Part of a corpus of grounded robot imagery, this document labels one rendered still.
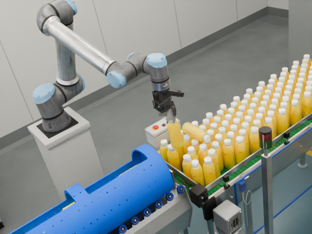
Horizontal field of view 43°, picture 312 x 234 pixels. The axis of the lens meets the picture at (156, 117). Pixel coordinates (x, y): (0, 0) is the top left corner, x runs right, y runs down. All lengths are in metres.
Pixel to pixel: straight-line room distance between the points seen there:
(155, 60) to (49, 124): 1.03
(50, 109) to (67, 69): 0.28
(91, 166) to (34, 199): 1.29
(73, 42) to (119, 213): 0.86
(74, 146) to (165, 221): 0.86
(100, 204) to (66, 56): 0.97
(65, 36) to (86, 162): 1.02
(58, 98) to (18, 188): 1.80
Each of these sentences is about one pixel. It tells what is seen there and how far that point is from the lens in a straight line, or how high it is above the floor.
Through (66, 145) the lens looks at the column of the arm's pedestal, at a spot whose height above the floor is 1.02.
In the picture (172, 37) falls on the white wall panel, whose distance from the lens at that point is 5.60.
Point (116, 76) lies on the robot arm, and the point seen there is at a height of 1.64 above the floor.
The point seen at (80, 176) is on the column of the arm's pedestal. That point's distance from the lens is 2.79.
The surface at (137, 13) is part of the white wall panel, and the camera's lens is 5.18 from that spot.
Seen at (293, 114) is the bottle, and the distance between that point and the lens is 2.55.
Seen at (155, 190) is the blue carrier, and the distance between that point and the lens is 1.97.
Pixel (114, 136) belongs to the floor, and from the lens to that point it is 4.39.
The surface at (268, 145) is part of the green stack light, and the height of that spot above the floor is 1.19.
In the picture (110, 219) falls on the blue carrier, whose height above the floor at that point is 1.10.
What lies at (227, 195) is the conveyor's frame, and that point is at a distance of 2.24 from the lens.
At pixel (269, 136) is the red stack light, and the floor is 1.24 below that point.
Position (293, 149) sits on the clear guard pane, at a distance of 2.46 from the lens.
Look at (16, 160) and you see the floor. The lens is 4.60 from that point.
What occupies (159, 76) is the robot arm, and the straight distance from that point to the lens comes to 1.88.
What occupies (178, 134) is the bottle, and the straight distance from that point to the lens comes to 2.10.
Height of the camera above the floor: 2.43
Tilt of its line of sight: 32 degrees down
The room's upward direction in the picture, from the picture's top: 12 degrees counter-clockwise
